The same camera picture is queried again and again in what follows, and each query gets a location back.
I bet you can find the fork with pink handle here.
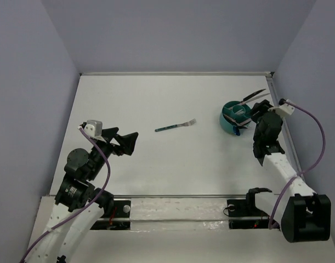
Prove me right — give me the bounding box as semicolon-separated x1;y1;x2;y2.
243;93;270;104

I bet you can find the knife with pink handle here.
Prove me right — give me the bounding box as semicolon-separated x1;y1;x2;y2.
240;89;265;103

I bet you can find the blue spoon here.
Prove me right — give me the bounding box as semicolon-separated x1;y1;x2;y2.
233;126;241;136

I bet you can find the fork with teal handle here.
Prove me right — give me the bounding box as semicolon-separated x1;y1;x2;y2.
155;119;196;132

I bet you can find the silver spoon pink handle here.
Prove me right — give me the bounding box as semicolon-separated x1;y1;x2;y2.
223;114;251;129

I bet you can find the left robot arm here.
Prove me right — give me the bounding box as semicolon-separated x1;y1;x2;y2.
21;120;139;262

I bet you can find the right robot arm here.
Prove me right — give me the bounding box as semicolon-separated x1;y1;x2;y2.
244;99;331;243

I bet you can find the teal round utensil holder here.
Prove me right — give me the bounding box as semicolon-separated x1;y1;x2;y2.
219;101;251;135

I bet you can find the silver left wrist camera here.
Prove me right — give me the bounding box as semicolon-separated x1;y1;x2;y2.
78;120;103;138

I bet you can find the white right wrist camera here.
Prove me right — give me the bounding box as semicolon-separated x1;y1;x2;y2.
268;99;295;118

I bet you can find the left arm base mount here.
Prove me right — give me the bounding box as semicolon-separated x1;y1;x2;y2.
91;199;131;230

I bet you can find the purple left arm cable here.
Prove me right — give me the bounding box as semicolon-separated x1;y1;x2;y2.
19;128;111;263

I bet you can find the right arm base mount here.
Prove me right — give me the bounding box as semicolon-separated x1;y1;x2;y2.
223;197;270;230

